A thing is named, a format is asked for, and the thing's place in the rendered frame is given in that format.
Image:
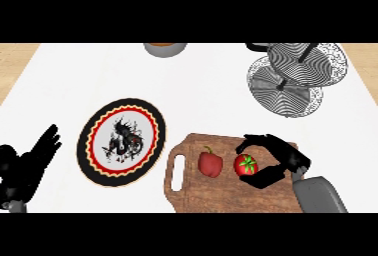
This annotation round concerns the grey bowl with orange contents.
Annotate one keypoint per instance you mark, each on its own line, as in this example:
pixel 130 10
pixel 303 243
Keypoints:
pixel 165 49

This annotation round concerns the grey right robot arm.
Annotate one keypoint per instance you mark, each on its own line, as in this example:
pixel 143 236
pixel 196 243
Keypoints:
pixel 317 195

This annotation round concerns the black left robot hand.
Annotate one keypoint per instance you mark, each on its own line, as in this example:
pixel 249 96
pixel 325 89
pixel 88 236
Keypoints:
pixel 23 166

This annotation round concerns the red bell pepper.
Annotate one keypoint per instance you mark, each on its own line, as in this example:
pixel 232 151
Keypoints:
pixel 210 163

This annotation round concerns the red tomato with green stem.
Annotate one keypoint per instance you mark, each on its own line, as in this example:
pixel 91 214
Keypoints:
pixel 245 165

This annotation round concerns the brown wooden cutting board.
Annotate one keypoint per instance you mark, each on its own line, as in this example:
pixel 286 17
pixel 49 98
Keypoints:
pixel 230 193

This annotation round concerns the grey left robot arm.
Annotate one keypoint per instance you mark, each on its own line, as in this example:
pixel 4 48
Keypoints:
pixel 16 206

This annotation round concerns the round black red patterned plate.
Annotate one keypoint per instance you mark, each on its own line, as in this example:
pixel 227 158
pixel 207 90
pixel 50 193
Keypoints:
pixel 121 142

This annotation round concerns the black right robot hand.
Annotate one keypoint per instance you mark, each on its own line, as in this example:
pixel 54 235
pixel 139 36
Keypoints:
pixel 285 156

